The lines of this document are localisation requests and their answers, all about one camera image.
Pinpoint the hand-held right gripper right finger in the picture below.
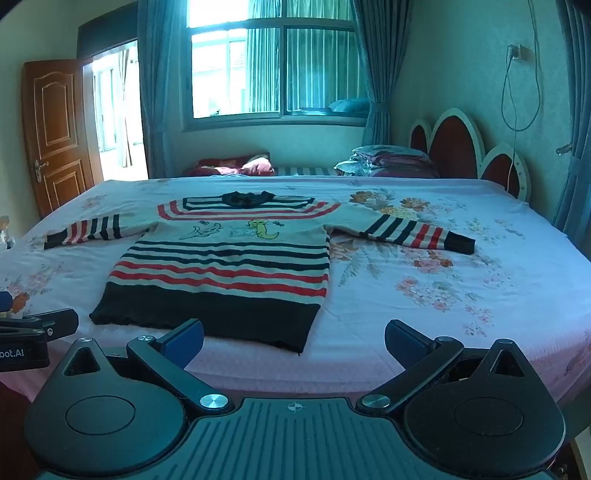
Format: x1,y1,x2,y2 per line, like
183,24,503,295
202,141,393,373
355,319,529,414

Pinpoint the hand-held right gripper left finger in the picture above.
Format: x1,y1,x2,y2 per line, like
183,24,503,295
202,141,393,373
62,318,234,418

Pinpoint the striped knit sweater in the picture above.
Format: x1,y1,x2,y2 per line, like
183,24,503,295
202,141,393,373
44,190,476,355

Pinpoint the bed with floral sheet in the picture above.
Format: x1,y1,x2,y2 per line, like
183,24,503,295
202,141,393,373
0,175,591,407

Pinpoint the brown wooden door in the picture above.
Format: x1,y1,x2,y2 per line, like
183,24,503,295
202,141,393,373
22,59,105,220

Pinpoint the dark red blanket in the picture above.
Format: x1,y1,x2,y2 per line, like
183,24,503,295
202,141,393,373
185,157,276,177

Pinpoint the stack of folded bedding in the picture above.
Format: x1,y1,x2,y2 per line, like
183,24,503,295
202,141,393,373
333,144,439,179

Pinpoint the striped mattress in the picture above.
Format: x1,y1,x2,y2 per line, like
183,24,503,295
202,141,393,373
272,165,338,177

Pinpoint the red scalloped headboard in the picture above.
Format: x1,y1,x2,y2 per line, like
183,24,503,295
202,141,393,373
409,107,532,201

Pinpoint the blue pillow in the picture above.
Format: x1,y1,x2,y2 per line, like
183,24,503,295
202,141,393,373
328,98,372,114

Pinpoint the blue window curtain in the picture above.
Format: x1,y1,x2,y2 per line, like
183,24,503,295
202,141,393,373
351,0,407,146
136,0,195,181

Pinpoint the blue corner curtain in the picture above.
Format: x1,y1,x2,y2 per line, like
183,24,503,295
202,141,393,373
551,0,591,241

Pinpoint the sliding glass window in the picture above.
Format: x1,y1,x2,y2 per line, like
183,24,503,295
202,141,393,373
182,0,372,132

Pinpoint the white charger cable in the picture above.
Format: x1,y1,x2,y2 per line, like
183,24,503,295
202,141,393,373
501,46,543,195

